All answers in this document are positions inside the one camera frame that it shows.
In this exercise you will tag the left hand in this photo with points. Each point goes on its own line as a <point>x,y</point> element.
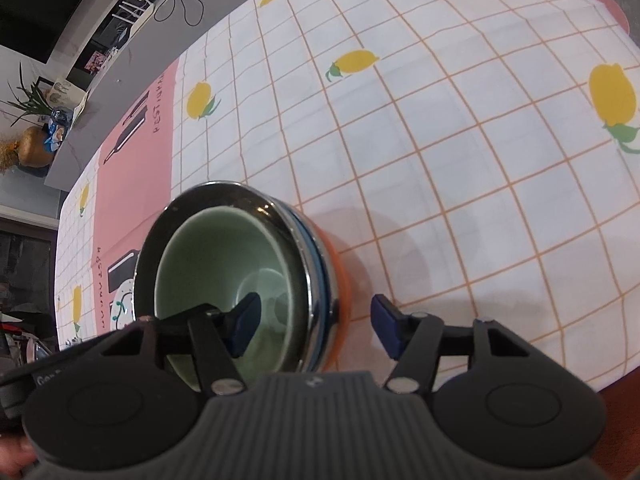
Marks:
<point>16,453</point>

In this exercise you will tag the checkered lemon tablecloth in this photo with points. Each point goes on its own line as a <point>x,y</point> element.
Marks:
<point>467,157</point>

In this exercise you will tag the white jug vase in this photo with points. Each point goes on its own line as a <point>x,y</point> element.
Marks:
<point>65,94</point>

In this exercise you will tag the blue steel bowl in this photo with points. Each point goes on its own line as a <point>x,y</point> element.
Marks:
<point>283,217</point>

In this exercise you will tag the long grey counter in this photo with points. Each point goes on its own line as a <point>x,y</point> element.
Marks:
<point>146,55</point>

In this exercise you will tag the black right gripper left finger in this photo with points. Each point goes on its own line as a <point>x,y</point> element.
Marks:
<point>214,340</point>

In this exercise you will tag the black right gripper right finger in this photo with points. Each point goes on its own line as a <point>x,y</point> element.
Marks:
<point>416,342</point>

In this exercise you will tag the white router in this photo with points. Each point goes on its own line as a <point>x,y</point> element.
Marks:
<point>137,13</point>

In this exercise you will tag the orange steel bowl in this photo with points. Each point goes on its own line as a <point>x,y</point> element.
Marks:
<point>341,297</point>

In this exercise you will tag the green ceramic bowl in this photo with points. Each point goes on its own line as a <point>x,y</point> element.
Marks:
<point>220,255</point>

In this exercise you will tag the white painted fruit plate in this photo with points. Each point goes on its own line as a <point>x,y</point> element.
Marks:
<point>122,304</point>

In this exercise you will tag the brown round vase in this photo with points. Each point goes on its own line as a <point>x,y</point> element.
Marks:
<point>31,150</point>

